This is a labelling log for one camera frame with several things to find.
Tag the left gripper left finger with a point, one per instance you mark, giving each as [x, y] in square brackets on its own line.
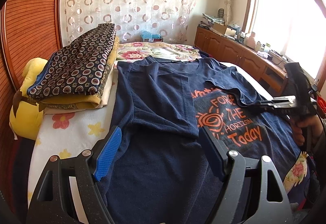
[52, 200]

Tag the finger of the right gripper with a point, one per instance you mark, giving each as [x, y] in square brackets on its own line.
[264, 108]
[263, 104]

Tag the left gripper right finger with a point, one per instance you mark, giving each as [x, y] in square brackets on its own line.
[252, 190]

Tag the navy blue printed t-shirt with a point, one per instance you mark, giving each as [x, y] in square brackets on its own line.
[158, 122]

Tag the person's right forearm sleeve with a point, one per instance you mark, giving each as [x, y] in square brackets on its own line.
[318, 151]

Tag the wooden side cabinet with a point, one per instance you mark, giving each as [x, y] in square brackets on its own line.
[270, 76]

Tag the white flower bed sheet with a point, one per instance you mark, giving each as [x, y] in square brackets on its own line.
[68, 137]

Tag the yellow plush toy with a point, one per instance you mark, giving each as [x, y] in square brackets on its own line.
[25, 118]

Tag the clutter on cabinet top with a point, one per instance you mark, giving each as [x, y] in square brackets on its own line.
[212, 30]

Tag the yellow gold folded blanket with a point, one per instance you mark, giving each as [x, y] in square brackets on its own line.
[66, 102]

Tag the white folded blanket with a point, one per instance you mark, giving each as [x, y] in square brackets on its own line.
[103, 102]

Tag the dark circle-patterned folded blanket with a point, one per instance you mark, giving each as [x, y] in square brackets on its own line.
[81, 68]

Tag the blue tissue pack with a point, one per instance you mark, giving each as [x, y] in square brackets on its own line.
[147, 36]

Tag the floral quilt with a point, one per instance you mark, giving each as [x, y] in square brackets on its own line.
[139, 50]

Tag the window with wooden frame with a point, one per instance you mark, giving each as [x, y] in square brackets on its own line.
[290, 28]

